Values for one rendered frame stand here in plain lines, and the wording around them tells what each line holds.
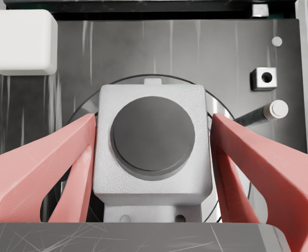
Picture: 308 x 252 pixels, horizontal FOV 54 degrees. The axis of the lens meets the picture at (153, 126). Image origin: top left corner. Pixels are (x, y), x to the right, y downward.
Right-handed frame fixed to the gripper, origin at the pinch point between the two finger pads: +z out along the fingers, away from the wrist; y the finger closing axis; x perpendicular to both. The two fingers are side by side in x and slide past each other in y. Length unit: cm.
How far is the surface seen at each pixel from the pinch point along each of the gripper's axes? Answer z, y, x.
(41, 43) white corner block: 11.6, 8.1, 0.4
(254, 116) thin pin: 2.7, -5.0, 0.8
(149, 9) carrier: 17.1, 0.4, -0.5
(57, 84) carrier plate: 11.4, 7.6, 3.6
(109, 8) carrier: 16.8, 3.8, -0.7
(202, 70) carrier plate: 12.2, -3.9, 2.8
